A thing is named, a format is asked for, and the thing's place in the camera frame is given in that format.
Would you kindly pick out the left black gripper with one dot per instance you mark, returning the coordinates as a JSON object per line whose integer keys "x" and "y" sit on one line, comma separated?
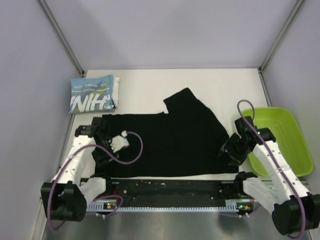
{"x": 101, "y": 161}

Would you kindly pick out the left aluminium frame post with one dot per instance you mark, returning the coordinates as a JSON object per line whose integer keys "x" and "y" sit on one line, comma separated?
{"x": 60, "y": 36}

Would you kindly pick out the black t shirt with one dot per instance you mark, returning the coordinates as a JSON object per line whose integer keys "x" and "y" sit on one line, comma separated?
{"x": 185, "y": 141}

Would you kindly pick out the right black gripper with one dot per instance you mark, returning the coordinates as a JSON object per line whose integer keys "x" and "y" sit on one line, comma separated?
{"x": 236, "y": 158}

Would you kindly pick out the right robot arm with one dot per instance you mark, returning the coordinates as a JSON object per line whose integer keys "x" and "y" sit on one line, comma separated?
{"x": 293, "y": 208}

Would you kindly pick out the right aluminium frame post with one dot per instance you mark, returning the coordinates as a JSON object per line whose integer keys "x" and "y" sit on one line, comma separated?
{"x": 282, "y": 33}

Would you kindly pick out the aluminium front rail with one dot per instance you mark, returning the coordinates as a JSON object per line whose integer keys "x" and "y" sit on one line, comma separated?
{"x": 307, "y": 185}

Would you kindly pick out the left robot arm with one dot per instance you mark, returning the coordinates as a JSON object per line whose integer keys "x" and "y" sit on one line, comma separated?
{"x": 64, "y": 199}

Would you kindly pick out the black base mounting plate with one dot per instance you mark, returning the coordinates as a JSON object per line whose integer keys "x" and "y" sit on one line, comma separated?
{"x": 202, "y": 196}

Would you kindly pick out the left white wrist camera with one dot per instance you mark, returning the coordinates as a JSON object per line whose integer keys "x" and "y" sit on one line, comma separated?
{"x": 119, "y": 142}

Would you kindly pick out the aluminium frame post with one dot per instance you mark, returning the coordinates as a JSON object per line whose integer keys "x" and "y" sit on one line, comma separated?
{"x": 282, "y": 33}
{"x": 60, "y": 36}

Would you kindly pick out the light blue cable duct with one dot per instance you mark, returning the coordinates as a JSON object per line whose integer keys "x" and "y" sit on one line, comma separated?
{"x": 228, "y": 207}

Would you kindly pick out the green plastic bin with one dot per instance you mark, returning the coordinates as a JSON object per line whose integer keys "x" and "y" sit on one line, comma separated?
{"x": 289, "y": 137}

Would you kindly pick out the folded blue printed t shirt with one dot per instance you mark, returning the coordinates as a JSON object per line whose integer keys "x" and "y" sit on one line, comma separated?
{"x": 91, "y": 94}

